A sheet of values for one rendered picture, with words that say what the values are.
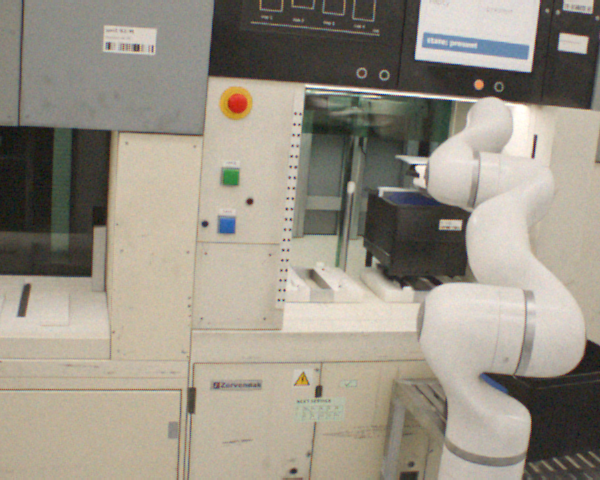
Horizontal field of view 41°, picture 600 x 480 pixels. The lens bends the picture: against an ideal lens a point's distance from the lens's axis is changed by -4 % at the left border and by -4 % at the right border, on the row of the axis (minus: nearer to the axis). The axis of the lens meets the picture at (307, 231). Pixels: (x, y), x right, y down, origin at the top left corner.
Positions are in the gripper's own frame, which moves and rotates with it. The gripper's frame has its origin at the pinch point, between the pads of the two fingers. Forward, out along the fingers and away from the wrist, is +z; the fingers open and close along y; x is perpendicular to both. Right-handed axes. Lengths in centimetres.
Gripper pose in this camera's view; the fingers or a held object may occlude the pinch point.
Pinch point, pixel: (422, 170)
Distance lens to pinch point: 215.6
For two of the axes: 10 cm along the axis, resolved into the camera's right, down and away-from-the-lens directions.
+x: 0.9, -9.7, -2.2
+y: 9.6, 0.3, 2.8
